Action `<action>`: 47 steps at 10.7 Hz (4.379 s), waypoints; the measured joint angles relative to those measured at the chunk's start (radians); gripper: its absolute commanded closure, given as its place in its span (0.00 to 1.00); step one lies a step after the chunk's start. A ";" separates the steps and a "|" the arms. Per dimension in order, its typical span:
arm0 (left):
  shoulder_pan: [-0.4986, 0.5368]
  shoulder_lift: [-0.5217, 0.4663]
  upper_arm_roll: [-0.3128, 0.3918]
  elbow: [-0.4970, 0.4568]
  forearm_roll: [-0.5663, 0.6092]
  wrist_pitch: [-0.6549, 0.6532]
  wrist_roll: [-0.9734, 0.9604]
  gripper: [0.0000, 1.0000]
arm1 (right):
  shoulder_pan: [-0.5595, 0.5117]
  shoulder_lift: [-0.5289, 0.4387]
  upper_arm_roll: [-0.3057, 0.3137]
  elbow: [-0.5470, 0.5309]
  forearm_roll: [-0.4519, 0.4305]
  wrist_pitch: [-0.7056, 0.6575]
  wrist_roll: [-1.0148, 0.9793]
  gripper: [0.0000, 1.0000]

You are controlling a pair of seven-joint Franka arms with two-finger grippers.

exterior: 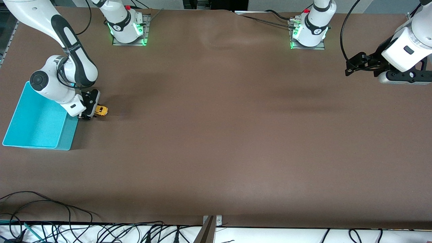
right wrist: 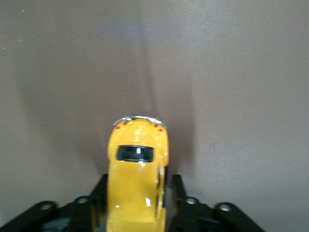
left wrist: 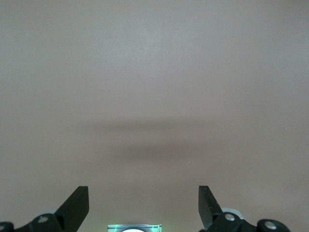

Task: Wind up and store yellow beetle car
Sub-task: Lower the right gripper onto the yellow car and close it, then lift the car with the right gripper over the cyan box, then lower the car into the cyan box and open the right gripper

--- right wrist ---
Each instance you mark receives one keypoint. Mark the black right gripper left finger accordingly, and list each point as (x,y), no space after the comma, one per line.
(72,217)

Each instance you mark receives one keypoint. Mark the yellow beetle toy car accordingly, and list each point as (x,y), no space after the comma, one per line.
(132,188)

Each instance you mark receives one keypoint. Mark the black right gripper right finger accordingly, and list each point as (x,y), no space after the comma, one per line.
(200,217)

